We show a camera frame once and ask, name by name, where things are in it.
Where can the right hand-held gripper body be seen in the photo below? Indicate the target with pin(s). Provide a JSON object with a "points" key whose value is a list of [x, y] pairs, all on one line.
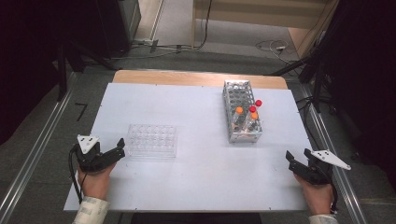
{"points": [[320, 174]]}

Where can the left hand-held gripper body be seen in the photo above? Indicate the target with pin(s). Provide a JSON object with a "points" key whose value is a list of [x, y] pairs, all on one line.
{"points": [[90, 160]]}

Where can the clear plastic tube rack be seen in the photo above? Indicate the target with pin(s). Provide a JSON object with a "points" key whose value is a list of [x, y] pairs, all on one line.
{"points": [[152, 140]]}

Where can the orange-capped tube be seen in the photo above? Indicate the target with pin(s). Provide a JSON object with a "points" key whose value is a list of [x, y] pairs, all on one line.
{"points": [[239, 110], [254, 116]]}

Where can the red-capped tube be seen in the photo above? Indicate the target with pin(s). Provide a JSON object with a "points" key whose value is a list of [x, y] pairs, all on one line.
{"points": [[258, 103], [252, 109]]}

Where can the metal tube rack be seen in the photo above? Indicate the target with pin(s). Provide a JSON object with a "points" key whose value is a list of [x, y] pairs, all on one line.
{"points": [[233, 93]]}

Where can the person's right hand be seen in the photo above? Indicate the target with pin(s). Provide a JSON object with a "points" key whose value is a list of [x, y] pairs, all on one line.
{"points": [[317, 197]]}

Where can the person's left hand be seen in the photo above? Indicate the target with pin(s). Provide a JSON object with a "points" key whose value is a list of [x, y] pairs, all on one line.
{"points": [[93, 183]]}

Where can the black metal stand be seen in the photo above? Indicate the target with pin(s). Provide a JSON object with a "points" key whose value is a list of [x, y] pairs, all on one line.
{"points": [[62, 74], [316, 84]]}

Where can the dark curtain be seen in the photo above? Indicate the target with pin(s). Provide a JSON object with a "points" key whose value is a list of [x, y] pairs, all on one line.
{"points": [[28, 62], [367, 77]]}

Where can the black cabinet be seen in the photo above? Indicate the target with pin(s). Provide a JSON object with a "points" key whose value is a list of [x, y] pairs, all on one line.
{"points": [[118, 25]]}

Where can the wooden furniture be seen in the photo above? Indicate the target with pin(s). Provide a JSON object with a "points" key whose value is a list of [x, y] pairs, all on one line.
{"points": [[264, 14]]}

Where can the metal floor rail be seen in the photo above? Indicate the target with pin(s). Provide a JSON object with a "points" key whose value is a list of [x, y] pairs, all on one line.
{"points": [[34, 149], [339, 183]]}

